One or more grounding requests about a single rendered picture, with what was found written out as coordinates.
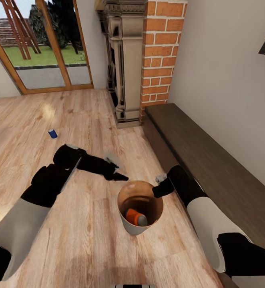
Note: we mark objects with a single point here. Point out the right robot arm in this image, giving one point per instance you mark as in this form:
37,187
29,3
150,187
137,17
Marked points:
227,248

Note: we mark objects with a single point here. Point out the cabinet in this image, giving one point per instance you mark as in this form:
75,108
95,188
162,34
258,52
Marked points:
177,140

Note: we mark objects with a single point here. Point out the can of soda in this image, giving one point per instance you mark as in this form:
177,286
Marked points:
52,133
137,219
130,211

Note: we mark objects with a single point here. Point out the wood fireplace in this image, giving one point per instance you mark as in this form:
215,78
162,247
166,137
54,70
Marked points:
121,23

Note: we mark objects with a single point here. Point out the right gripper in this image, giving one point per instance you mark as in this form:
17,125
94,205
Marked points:
161,190

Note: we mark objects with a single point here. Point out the trash can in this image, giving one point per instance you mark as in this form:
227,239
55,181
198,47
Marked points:
141,199

